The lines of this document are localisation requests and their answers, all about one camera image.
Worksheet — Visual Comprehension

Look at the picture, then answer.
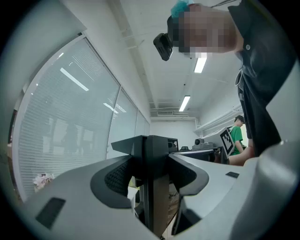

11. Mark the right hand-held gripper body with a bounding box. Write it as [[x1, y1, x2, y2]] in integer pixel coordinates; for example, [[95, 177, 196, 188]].
[[219, 127, 236, 157]]

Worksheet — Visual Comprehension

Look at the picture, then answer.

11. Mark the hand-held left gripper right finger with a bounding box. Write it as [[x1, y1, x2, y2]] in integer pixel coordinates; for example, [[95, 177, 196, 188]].
[[168, 152, 258, 236]]

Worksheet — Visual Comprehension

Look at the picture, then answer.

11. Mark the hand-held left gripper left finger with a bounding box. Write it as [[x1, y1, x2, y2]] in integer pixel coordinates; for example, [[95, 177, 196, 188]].
[[22, 154, 165, 240]]

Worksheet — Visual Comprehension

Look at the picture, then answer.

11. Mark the person's right forearm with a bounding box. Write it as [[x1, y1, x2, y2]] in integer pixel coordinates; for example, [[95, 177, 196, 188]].
[[228, 144, 255, 166]]

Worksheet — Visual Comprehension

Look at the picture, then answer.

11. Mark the grey device with lens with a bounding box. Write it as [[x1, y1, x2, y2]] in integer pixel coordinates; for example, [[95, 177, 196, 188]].
[[192, 138, 220, 151]]

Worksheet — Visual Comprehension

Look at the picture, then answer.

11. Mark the long ceiling light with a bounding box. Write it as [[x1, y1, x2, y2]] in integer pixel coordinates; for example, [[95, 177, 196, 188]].
[[194, 57, 207, 74], [179, 95, 191, 113]]

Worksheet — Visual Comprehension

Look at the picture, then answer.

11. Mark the person's black shirt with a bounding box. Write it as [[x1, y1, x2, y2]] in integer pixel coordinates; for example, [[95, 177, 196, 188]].
[[227, 0, 299, 158]]

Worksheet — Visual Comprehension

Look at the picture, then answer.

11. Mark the glass partition with blinds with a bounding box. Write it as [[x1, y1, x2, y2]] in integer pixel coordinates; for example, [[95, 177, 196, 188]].
[[13, 36, 151, 202]]

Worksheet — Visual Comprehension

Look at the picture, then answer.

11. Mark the person's head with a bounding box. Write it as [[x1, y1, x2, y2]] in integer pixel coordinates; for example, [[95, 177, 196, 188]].
[[177, 3, 243, 59]]

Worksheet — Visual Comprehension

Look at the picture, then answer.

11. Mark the teal hair cover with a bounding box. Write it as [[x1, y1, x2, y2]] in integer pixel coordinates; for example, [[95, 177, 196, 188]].
[[170, 0, 195, 18]]

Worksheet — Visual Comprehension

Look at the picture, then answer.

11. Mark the white wall shelf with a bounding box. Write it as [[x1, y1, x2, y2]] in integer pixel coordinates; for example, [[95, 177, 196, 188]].
[[193, 104, 244, 141]]

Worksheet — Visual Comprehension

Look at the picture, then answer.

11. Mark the white thin cable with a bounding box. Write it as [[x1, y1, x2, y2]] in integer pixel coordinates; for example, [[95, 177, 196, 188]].
[[234, 69, 244, 88]]

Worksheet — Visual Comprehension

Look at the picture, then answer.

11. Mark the black head-mounted camera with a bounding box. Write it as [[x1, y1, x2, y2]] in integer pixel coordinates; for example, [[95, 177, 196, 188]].
[[153, 14, 180, 62]]

